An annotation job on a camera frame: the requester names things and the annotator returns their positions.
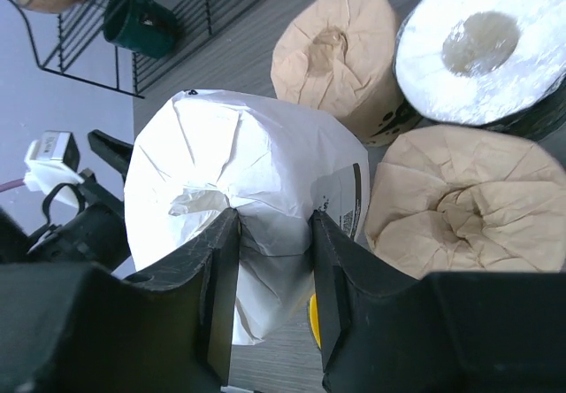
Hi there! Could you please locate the brown wrapped roll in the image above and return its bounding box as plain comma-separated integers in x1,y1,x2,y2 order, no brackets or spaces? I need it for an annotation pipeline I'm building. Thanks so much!
271,0,421,146
365,126,565,279

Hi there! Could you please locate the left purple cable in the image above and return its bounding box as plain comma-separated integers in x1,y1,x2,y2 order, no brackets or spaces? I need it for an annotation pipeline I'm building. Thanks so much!
0,178,30,195

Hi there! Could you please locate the black wire rack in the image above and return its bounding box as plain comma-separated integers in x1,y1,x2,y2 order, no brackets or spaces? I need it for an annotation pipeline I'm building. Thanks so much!
2,0,263,98

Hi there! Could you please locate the brown wrapped roll front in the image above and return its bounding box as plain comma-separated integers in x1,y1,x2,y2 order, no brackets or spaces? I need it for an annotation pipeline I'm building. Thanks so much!
365,126,565,279

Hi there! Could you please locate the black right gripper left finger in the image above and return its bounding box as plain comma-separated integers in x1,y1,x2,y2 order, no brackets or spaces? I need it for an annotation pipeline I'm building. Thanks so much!
1,209,240,392

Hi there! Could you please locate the black wrapped toilet paper roll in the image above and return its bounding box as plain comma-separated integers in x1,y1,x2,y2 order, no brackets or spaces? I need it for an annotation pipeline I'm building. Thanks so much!
394,0,565,141

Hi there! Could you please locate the dark green mug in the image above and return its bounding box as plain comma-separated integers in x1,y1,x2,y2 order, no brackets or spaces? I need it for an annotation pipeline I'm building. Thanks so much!
103,0,180,59

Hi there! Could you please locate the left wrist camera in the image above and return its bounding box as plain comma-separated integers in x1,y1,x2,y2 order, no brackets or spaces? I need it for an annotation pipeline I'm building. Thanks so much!
24,131,84,196

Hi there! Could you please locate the white roll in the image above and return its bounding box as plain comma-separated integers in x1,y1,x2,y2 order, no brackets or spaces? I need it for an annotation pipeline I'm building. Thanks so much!
124,89,370,346

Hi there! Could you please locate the yellow enamel mug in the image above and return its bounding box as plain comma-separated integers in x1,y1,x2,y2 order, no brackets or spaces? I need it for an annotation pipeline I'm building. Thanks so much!
308,294,321,349

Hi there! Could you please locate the brown wrapped roll back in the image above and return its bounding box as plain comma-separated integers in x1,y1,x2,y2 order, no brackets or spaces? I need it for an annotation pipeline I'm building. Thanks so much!
271,0,421,146

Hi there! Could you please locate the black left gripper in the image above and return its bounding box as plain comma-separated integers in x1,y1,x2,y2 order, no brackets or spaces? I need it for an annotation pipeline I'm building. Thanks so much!
1,129,134,271

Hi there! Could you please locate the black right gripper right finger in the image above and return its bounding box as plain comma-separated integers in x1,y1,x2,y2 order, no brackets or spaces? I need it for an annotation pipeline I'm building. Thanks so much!
311,212,565,392

